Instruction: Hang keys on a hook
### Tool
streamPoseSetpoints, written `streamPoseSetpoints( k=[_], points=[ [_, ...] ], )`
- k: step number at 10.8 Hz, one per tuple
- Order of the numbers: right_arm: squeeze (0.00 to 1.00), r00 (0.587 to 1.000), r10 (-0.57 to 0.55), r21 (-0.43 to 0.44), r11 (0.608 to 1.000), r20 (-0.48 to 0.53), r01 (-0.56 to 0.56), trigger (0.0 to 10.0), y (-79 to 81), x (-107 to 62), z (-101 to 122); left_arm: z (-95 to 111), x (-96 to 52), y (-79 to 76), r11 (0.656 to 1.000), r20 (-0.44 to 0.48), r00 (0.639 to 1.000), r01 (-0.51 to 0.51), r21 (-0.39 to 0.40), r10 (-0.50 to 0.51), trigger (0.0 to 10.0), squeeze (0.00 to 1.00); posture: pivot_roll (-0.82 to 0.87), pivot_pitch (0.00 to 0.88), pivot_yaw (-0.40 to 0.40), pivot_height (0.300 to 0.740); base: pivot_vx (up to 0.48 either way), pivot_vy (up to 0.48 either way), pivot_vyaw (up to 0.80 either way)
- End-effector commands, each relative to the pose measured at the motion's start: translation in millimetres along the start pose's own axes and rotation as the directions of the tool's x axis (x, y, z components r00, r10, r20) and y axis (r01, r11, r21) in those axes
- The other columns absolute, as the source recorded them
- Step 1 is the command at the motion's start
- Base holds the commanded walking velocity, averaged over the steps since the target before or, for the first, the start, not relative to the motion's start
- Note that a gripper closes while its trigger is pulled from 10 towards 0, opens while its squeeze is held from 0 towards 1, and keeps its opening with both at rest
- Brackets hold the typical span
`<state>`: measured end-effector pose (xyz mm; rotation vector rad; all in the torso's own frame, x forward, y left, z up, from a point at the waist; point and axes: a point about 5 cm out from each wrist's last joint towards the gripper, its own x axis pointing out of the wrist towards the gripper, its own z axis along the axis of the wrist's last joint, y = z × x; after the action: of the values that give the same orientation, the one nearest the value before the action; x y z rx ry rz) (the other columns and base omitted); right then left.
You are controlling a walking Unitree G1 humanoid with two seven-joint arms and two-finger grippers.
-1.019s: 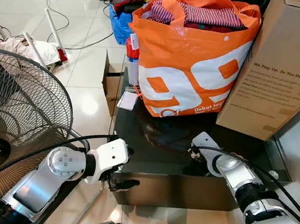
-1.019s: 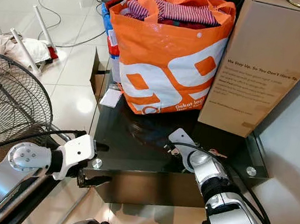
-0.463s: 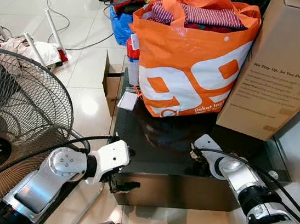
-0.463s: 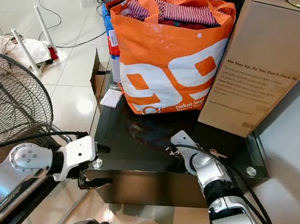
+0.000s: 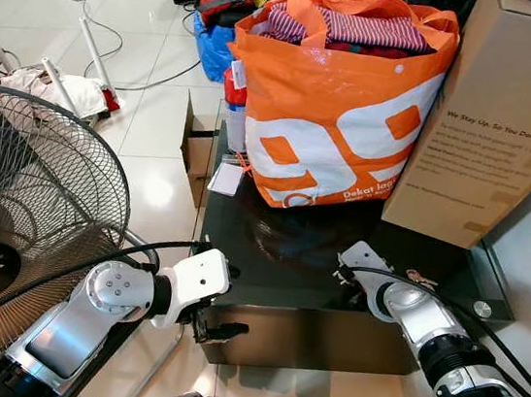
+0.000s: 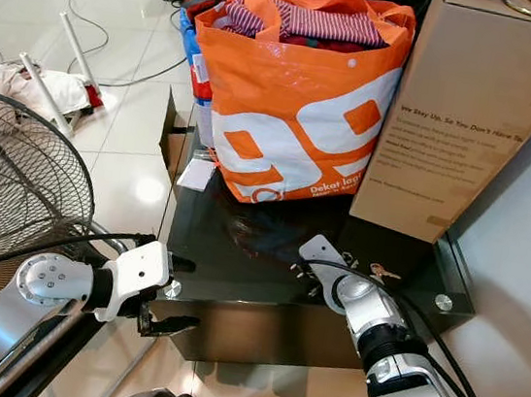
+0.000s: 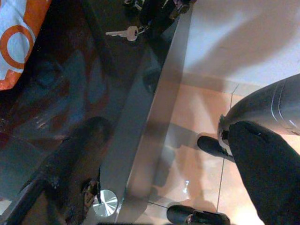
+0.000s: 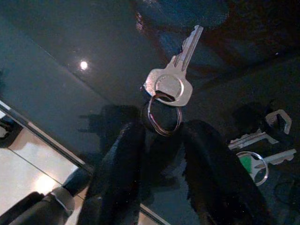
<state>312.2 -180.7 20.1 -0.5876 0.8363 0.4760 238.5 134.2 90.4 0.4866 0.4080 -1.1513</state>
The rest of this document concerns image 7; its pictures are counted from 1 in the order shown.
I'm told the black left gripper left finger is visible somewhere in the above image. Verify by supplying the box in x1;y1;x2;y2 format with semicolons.
21;116;112;225

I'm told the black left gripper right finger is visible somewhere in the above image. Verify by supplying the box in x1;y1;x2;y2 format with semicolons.
228;120;300;225

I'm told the round metal table fitting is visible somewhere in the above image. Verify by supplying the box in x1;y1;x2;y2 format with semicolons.
92;189;119;217

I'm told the grey robot leg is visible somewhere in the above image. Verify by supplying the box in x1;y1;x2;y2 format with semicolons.
218;73;300;144

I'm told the orange and white bag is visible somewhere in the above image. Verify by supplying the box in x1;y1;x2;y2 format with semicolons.
0;0;53;91

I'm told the silver key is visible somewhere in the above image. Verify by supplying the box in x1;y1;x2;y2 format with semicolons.
105;25;139;42

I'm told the black key fob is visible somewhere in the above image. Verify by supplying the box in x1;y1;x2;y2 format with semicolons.
138;0;180;27

